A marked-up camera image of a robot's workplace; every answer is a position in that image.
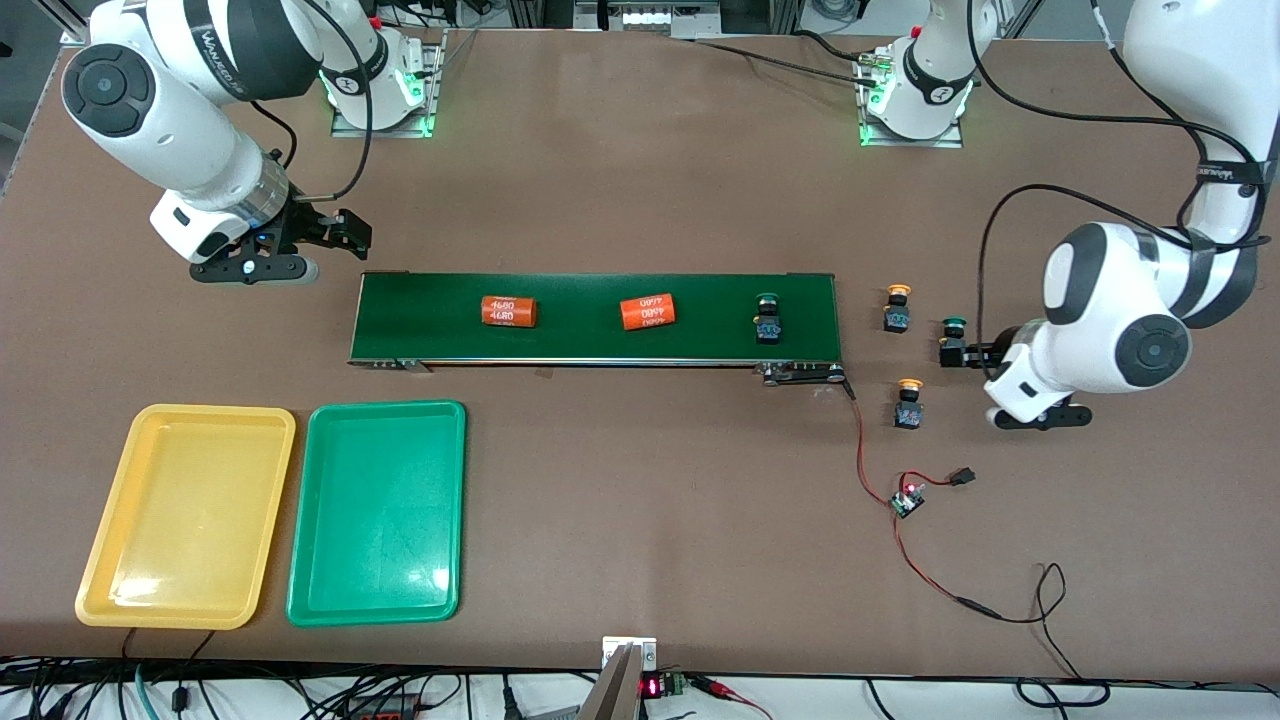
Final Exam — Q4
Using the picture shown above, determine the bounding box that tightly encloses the orange cylinder printed 4680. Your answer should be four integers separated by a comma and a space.
619, 294, 679, 331
480, 295, 539, 329

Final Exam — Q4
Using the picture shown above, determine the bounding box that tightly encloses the green conveyor belt unit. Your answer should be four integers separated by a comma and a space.
347, 270, 853, 391

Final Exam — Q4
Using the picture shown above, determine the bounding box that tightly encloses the green plastic tray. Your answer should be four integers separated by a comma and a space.
285, 399, 469, 628

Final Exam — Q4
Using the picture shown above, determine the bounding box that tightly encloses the yellow plastic tray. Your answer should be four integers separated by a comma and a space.
75, 403, 298, 631

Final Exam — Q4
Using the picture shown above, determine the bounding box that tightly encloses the red clip lead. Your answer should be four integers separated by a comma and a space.
690, 675, 773, 720

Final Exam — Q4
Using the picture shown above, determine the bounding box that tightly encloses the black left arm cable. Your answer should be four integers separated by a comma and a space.
965, 0, 1276, 346

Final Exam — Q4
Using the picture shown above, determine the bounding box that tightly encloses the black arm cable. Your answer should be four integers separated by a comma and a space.
965, 0, 1276, 346
250, 0, 376, 201

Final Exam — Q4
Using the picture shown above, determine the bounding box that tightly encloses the red black motor wire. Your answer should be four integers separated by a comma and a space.
845, 383, 901, 504

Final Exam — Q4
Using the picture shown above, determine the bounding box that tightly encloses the black plug with red wire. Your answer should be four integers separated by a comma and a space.
900, 466, 978, 491

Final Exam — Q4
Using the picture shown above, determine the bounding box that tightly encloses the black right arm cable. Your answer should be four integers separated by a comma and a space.
250, 0, 376, 201

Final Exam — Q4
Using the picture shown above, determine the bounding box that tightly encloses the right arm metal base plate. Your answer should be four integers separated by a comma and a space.
330, 30, 447, 139

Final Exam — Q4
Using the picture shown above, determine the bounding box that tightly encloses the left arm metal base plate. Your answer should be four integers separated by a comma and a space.
858, 45, 966, 149

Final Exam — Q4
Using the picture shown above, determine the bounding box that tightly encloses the red black power cable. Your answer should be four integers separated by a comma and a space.
893, 513, 1111, 709

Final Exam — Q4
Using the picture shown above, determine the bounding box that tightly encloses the black cable on table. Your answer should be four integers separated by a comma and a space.
690, 30, 881, 86

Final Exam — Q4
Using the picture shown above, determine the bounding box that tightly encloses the aluminium frame rack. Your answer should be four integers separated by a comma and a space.
505, 0, 801, 41

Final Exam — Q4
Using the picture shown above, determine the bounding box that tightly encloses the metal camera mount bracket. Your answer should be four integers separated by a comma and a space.
578, 636, 659, 720

